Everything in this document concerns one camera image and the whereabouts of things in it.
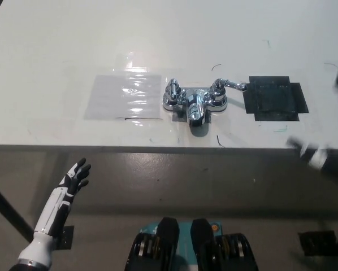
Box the black table leg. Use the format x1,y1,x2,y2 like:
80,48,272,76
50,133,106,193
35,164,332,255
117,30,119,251
0,177,36,244

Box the black tape patch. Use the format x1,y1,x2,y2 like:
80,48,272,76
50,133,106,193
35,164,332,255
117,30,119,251
241,75,310,123

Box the black floor foot plate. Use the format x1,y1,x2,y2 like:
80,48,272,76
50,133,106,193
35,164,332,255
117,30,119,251
297,230,337,256

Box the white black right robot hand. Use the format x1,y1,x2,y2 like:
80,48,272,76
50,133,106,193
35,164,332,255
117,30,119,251
287,64,338,172

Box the chrome faucet lever handle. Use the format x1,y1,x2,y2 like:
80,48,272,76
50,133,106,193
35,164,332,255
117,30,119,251
165,78,181,101
211,78,248,100

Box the chrome faucet body with spout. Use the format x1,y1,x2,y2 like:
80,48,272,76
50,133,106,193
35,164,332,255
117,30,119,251
162,84,229,128

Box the clear plastic sheet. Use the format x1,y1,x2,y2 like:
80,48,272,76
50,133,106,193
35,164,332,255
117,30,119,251
84,73,163,121

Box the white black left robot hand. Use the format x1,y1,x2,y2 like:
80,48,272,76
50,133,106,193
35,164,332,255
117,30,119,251
34,158,92,237

